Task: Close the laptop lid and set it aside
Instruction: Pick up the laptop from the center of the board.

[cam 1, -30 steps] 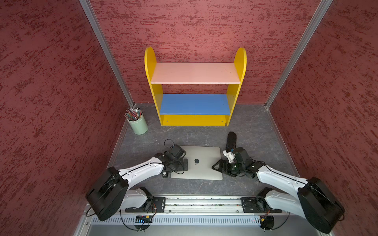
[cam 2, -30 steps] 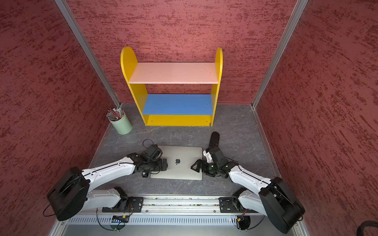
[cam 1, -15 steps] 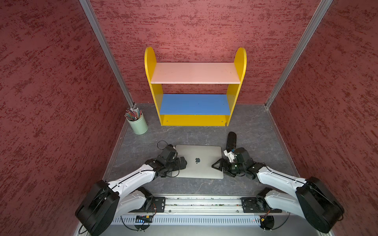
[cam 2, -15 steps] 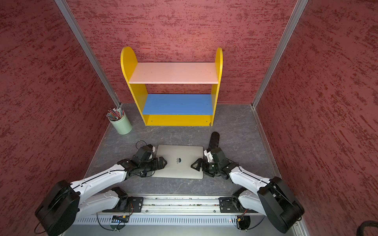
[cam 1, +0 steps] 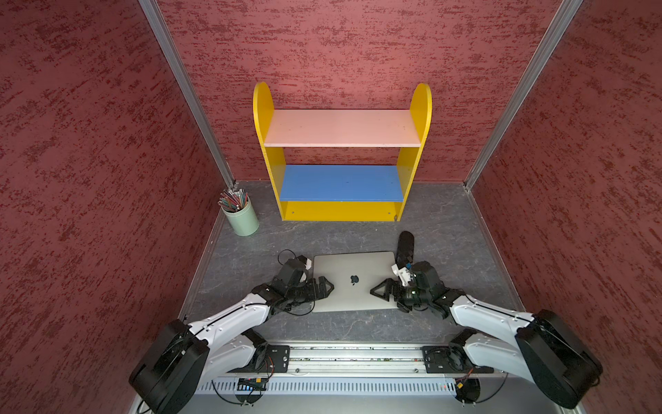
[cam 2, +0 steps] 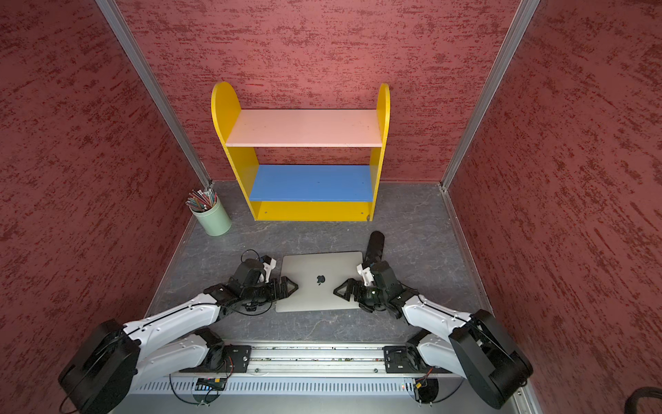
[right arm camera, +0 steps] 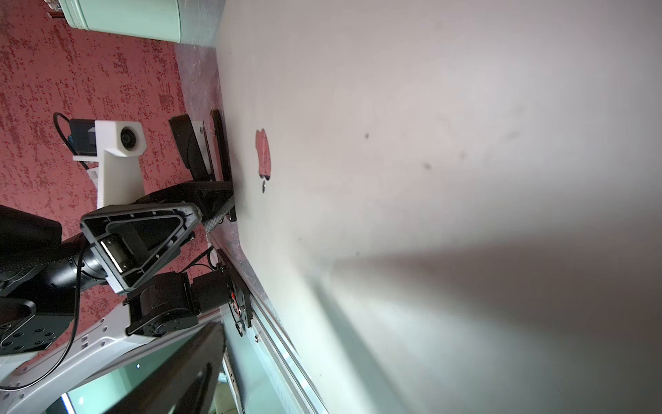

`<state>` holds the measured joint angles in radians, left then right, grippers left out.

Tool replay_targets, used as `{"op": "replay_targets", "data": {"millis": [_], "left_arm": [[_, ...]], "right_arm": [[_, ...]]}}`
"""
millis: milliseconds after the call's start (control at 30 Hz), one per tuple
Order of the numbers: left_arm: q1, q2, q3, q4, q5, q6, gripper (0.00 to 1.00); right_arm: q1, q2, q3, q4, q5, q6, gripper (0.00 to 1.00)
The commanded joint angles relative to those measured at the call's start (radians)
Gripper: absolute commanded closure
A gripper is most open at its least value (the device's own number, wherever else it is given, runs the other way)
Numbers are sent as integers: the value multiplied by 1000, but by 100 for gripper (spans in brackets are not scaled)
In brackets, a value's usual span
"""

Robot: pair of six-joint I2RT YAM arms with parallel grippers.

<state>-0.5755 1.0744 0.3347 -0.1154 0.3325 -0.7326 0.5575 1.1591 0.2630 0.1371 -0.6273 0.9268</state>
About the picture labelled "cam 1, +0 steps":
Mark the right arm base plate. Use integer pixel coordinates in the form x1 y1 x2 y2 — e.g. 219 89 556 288
422 345 495 375

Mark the yellow pink blue shelf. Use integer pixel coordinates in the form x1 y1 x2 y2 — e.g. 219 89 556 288
253 82 433 222

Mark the silver laptop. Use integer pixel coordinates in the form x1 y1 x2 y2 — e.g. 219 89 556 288
312 252 397 313

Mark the left aluminium corner post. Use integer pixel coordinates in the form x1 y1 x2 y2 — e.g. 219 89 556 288
139 0 236 188

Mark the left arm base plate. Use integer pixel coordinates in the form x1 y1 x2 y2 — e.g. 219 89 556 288
241 345 291 374

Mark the right aluminium corner post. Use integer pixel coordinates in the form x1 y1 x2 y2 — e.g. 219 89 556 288
464 0 583 193

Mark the green pencil cup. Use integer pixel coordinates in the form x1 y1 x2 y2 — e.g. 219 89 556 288
222 199 260 236

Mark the coloured pencils bundle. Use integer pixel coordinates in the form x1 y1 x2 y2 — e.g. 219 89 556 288
218 189 249 213

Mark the aluminium mounting rail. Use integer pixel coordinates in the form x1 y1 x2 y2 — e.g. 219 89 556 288
227 341 498 378

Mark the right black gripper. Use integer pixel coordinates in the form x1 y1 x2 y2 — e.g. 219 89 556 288
369 279 430 313

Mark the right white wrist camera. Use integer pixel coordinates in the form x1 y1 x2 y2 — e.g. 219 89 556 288
391 264 415 287

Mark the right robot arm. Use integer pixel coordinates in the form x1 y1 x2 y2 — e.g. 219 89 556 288
370 262 603 409

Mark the black glasses case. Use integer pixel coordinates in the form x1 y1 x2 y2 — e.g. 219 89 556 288
396 231 415 268

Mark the aluminium corner post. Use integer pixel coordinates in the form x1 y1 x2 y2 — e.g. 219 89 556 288
464 0 583 193
139 0 236 188

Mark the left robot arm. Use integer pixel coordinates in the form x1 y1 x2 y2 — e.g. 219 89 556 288
129 255 334 413

